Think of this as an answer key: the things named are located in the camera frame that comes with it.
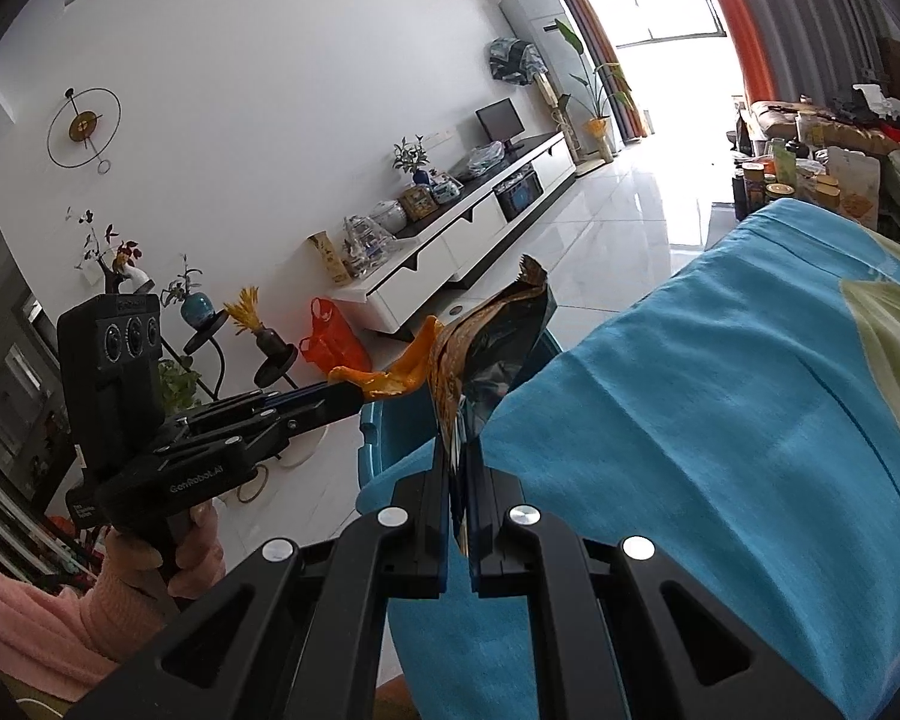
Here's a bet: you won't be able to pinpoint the round wire wall clock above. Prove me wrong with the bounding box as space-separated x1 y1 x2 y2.
46 88 122 174

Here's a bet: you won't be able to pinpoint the kraft paper pouch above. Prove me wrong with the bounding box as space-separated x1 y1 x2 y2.
824 145 883 230

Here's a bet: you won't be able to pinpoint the white standing air conditioner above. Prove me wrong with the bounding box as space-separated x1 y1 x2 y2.
499 0 595 152

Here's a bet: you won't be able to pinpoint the clear plastic bag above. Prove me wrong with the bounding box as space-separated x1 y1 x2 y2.
343 215 399 279

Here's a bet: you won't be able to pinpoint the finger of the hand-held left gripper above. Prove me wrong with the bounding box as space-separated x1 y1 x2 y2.
176 384 332 433
187 385 365 459

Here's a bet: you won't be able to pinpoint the white ceramic jar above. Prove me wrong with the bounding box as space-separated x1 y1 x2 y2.
370 199 408 234

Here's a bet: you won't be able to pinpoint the white bathroom scale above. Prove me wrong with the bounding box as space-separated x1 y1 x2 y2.
436 299 490 325

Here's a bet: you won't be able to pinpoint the person's left hand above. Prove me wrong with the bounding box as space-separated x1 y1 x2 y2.
167 501 228 602

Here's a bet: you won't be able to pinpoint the plastic wrapped tray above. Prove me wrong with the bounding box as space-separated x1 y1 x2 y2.
457 143 508 180

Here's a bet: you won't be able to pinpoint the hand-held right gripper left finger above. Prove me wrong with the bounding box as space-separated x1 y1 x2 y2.
67 441 451 720

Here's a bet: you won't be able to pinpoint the green trailing plant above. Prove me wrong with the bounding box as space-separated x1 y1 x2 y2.
157 359 204 415

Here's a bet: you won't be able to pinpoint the tall leafy plant yellow pot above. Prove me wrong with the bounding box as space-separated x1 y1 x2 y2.
554 18 636 163

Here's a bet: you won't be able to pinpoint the teal plastic bin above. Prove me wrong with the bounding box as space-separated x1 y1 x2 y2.
358 330 565 497

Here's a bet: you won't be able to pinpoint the black tiered plant stand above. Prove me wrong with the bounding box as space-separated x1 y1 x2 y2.
105 281 302 407

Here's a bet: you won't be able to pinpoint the white vase red flowers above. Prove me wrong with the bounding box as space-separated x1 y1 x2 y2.
67 205 155 294

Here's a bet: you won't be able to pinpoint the white TV cabinet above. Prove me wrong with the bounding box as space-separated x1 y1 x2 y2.
325 130 578 335

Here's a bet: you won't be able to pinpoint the group of jars and packets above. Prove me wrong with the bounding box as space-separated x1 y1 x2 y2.
730 138 883 230

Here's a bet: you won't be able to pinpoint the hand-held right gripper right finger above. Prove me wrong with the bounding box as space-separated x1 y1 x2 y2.
466 441 845 720

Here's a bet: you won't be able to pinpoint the brown sofa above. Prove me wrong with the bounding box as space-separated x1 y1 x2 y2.
745 97 900 160

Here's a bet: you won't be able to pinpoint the dark vase yellow flowers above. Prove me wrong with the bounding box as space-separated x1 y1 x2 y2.
223 284 283 358

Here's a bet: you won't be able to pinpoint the tall gold floor ornament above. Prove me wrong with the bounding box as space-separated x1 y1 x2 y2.
539 74 579 160

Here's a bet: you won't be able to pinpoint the blue patterned cloth bundle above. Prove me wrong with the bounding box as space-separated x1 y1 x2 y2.
487 37 545 88

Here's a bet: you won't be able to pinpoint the orange fruit peel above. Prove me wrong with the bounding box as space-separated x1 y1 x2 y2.
328 314 446 403

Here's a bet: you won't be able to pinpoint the dark printed snack bag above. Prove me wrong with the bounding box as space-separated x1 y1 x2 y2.
427 253 558 560

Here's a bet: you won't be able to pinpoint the grey orange striped curtain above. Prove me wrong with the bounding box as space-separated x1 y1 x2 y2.
505 0 647 145

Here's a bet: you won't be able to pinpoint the black appliance with blue display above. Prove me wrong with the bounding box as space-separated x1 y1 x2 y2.
494 168 545 221

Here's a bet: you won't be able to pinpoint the black monitor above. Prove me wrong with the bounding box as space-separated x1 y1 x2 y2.
475 98 527 152

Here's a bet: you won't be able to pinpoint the metal drying rack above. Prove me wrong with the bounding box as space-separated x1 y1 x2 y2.
0 450 107 580

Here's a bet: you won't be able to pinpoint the yellow carton box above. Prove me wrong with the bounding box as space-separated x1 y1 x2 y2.
307 232 350 287

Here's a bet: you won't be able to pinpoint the brown cord loop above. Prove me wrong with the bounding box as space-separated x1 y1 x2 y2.
231 463 269 509

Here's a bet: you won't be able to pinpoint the blue towel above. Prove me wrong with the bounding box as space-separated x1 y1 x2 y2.
356 198 900 720

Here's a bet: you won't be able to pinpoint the dark glass coffee table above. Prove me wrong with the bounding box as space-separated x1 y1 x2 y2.
701 195 767 250

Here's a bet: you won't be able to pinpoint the bonsai in blue pot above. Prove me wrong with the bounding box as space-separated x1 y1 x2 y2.
391 134 431 188

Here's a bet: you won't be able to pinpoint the blue vase with plant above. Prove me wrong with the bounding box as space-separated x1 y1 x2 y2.
160 254 215 328

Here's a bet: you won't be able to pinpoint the balcony window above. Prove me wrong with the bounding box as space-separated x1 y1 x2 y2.
576 0 730 47

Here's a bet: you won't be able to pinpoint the person's left forearm pink sleeve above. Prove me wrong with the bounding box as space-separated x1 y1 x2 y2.
0 529 173 685

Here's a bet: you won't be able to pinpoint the orange plastic bag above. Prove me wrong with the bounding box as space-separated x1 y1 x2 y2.
299 296 373 377

